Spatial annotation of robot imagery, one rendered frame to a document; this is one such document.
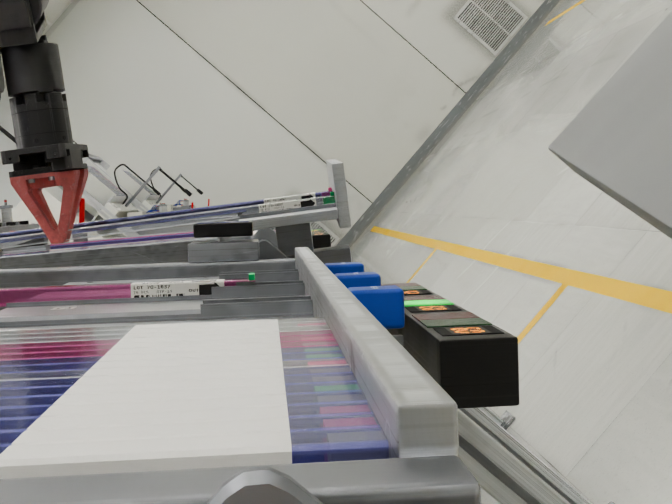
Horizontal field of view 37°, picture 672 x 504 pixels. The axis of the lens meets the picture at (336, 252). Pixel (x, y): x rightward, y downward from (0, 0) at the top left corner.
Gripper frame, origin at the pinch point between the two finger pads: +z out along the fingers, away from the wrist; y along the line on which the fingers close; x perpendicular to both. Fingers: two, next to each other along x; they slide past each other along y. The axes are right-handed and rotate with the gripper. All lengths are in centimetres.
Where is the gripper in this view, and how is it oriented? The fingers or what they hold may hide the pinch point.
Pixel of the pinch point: (59, 235)
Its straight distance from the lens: 108.4
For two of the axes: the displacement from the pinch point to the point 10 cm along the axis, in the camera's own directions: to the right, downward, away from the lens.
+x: 9.9, -1.3, 0.0
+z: 1.3, 9.9, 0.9
